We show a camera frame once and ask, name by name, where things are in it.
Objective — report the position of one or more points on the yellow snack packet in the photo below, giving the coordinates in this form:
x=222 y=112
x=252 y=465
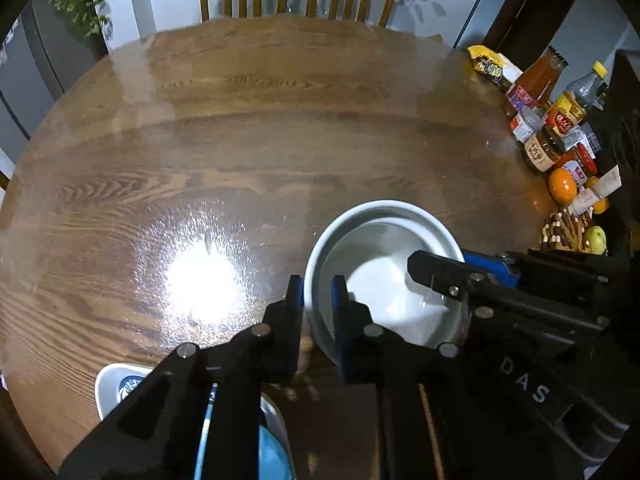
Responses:
x=492 y=67

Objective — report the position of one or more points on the trailing green plant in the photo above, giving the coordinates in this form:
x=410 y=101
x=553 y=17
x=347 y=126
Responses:
x=80 y=0

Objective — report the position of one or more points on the small white label jar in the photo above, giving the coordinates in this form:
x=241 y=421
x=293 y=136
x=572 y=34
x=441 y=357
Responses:
x=525 y=127

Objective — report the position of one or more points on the black case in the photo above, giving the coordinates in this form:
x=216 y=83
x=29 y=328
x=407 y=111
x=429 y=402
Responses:
x=622 y=135

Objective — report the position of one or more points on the white tube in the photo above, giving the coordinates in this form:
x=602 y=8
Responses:
x=597 y=190

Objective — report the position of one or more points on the dark wooden door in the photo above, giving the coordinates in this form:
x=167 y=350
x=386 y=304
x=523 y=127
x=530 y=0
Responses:
x=530 y=5

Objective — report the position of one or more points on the deep white bowl stepped rim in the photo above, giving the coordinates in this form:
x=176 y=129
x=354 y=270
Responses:
x=380 y=280

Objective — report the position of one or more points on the red lid jar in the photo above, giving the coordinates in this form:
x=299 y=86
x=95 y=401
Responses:
x=577 y=165

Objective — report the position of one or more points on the orange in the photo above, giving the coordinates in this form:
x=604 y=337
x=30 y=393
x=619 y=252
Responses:
x=563 y=185
x=601 y=205

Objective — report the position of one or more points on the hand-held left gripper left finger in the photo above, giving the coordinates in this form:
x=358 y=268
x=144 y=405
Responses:
x=280 y=330

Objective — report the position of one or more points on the wooden trivet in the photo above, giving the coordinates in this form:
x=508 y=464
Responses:
x=562 y=232

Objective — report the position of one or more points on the brown sauce jar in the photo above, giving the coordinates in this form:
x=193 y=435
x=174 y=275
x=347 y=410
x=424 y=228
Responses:
x=542 y=152

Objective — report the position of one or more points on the red sauce bottle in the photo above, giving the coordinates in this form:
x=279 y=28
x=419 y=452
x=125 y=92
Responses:
x=535 y=85

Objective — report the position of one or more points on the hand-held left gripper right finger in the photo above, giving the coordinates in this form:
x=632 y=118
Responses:
x=342 y=330

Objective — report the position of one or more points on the grey refrigerator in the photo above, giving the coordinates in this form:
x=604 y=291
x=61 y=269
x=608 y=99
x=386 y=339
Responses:
x=30 y=70

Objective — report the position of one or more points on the green apple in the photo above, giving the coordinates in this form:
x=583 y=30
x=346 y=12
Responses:
x=595 y=240

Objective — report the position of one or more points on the yellow capped oil bottle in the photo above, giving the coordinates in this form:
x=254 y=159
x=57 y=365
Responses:
x=570 y=105

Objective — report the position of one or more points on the blue square plate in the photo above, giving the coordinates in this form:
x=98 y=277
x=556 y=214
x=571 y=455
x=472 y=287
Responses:
x=272 y=452

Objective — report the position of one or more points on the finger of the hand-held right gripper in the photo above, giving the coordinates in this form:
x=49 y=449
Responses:
x=440 y=275
x=492 y=267

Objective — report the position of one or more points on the large patterned square plate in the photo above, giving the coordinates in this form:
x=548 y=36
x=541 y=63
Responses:
x=112 y=385

